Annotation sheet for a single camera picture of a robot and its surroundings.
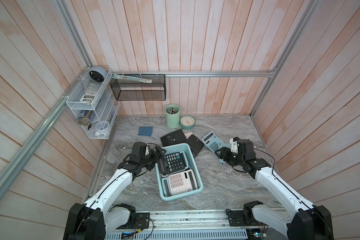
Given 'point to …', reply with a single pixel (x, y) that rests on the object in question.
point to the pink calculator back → (188, 135)
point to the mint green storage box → (172, 148)
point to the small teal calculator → (166, 186)
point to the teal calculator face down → (222, 161)
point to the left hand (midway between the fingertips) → (162, 157)
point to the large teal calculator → (211, 140)
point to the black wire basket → (131, 90)
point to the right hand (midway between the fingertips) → (217, 151)
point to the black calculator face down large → (174, 138)
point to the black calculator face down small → (195, 144)
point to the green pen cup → (172, 116)
